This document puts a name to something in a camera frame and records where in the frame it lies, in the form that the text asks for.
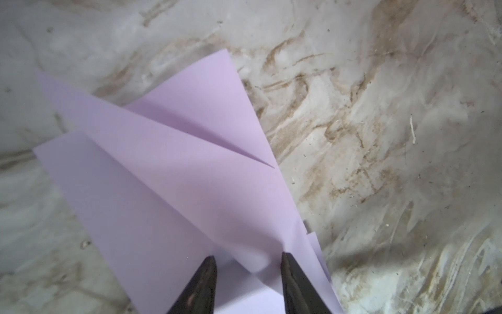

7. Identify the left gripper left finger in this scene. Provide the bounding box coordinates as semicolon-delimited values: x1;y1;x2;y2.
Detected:
167;256;218;314

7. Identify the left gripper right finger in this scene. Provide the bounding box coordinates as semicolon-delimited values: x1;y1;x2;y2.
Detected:
281;252;331;314

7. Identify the lilac square paper sheet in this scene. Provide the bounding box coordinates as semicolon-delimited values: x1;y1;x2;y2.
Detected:
34;50;343;313

